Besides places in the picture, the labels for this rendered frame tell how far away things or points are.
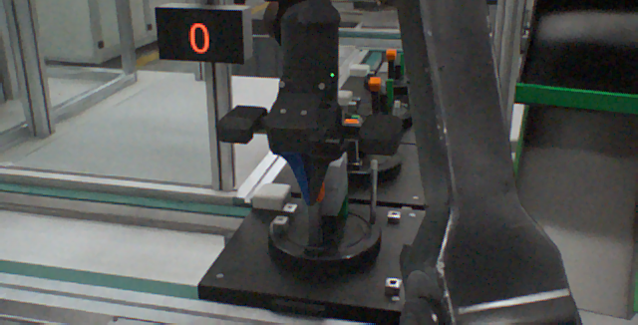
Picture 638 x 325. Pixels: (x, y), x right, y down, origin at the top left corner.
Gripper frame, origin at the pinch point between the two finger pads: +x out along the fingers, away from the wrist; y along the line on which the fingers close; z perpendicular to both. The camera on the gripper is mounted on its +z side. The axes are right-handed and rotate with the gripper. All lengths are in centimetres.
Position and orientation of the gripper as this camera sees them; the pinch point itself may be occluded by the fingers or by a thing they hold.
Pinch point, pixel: (311, 174)
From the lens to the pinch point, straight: 67.4
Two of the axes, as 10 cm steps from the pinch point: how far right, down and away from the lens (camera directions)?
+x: 0.0, 9.4, 3.5
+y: 9.7, 0.8, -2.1
